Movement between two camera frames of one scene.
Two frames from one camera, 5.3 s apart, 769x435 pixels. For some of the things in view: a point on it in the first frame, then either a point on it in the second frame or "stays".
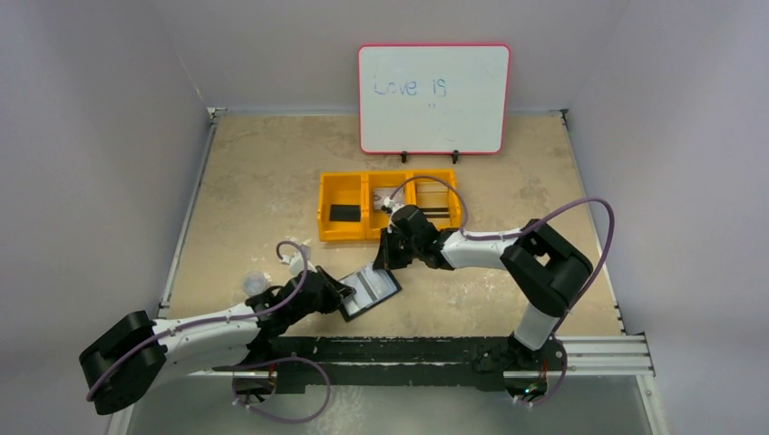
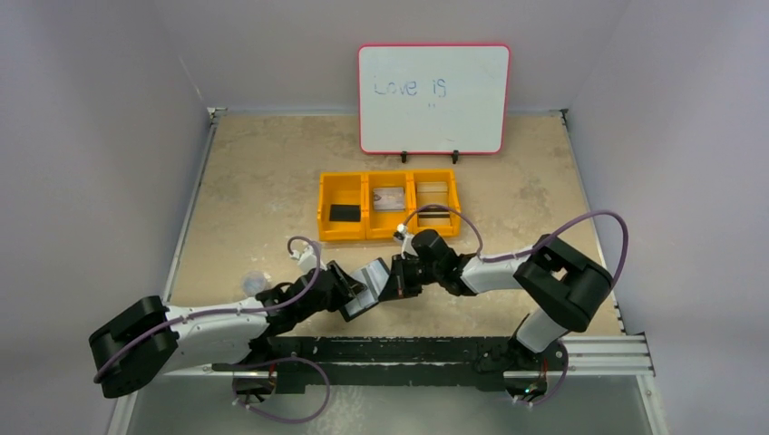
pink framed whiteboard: x=433 y=98 stays
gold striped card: x=433 y=198 stays
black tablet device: x=373 y=286 stays
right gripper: x=391 y=247 -> x=397 y=278
